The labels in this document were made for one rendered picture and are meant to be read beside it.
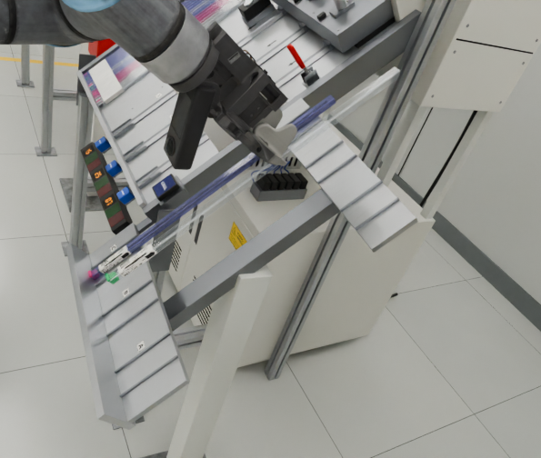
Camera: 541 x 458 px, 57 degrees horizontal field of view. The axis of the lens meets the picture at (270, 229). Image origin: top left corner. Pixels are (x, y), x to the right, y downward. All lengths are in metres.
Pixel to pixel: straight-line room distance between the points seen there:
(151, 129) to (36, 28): 0.71
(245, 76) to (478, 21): 0.79
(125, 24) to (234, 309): 0.50
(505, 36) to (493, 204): 1.49
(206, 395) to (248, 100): 0.63
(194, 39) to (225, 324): 0.50
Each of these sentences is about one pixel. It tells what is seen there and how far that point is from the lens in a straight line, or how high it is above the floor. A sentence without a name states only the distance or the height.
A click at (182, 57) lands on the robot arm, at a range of 0.55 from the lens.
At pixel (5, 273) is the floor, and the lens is 1.97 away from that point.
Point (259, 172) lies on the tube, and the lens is 0.70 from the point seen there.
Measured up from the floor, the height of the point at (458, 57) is 1.13.
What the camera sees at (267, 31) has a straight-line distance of 1.33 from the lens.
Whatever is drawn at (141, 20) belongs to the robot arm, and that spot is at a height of 1.21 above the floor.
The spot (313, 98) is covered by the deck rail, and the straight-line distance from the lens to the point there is 1.09.
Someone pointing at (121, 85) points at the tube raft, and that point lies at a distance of 1.46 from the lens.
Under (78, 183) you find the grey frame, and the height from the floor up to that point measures 0.32.
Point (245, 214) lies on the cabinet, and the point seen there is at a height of 0.62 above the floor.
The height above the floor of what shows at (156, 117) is 0.80.
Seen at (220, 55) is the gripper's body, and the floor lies 1.18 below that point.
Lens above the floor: 1.35
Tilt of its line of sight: 34 degrees down
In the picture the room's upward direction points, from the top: 20 degrees clockwise
